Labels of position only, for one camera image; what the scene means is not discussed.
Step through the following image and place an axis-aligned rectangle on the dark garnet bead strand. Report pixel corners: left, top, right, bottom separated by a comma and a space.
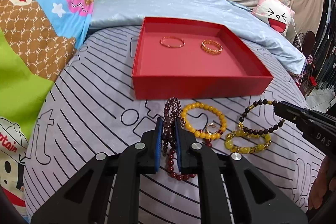
162, 97, 181, 156

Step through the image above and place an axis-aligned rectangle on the dark red bead bracelet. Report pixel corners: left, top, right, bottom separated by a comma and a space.
164, 129, 226, 182

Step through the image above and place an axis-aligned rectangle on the gold ring small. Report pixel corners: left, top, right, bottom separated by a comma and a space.
205, 123, 217, 135

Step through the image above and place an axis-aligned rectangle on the black and gold bead bracelet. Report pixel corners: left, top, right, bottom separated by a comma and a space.
237, 99, 286, 135

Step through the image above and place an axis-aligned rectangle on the orange yellow bead bracelet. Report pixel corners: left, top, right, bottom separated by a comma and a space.
180, 102, 228, 140

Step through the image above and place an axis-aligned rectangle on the yellow stone gold bracelet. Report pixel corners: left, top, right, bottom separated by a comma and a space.
223, 130, 272, 154

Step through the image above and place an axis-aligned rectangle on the person's right hand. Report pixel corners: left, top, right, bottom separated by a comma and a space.
308, 156, 335, 210

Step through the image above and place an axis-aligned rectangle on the red shallow cardboard tray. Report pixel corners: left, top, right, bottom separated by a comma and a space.
132, 17, 273, 100

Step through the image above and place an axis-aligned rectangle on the grey striped bedsheet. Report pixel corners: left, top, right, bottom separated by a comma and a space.
24, 26, 325, 223

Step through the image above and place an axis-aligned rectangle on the thin gold bangle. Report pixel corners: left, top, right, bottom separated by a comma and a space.
159, 36, 185, 49

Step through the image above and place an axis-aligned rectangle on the pink cartoon face cushion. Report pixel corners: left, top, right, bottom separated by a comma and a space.
252, 0, 295, 36

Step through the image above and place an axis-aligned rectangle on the light blue blanket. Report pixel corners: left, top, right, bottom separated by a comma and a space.
89, 0, 306, 75

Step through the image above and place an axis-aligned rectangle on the cartoon monkey quilt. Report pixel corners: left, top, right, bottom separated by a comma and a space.
1, 0, 93, 220

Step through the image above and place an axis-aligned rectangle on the wide gold chain bangle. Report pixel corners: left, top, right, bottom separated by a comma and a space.
201, 39, 223, 55

